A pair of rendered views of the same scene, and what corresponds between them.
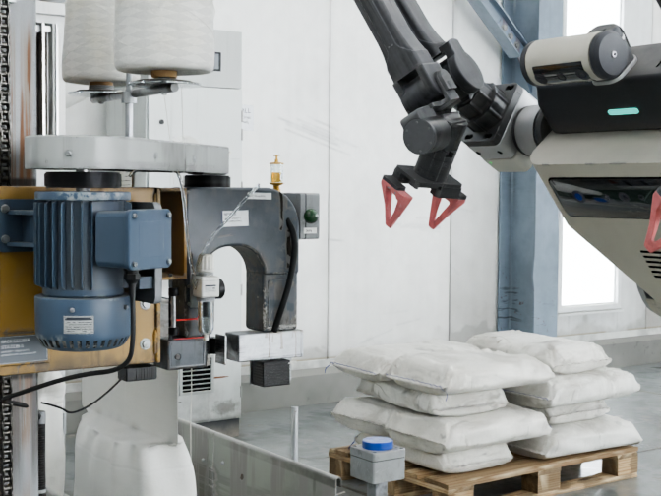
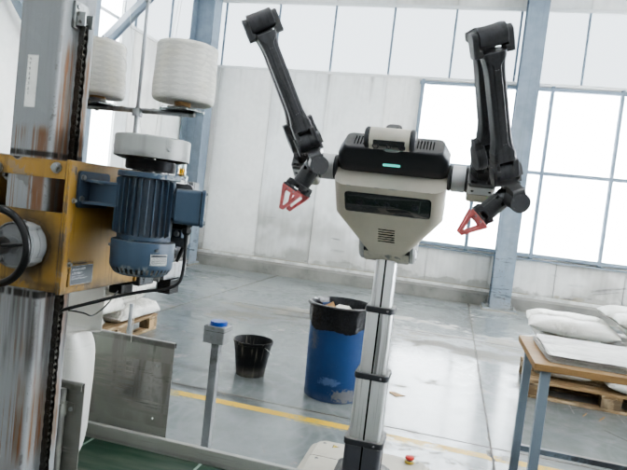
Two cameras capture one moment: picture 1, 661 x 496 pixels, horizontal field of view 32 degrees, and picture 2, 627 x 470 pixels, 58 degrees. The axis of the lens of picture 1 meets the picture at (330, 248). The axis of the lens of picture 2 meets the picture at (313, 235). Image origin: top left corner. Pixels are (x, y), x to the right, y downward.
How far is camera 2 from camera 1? 1.13 m
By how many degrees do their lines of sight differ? 42
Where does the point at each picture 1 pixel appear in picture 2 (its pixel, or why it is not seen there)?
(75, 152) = (173, 149)
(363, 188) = not seen: outside the picture
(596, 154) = (377, 183)
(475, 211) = not seen: hidden behind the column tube
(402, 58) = (302, 121)
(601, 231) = (360, 218)
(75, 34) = (95, 62)
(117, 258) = (192, 219)
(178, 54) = (209, 96)
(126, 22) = (179, 69)
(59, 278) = (146, 229)
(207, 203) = not seen: hidden behind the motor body
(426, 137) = (324, 166)
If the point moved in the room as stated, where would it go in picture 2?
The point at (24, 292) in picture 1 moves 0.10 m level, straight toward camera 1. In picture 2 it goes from (84, 236) to (110, 241)
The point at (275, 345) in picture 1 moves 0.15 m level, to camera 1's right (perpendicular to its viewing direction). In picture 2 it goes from (176, 269) to (215, 269)
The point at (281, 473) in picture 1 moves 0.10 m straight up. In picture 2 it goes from (123, 343) to (126, 317)
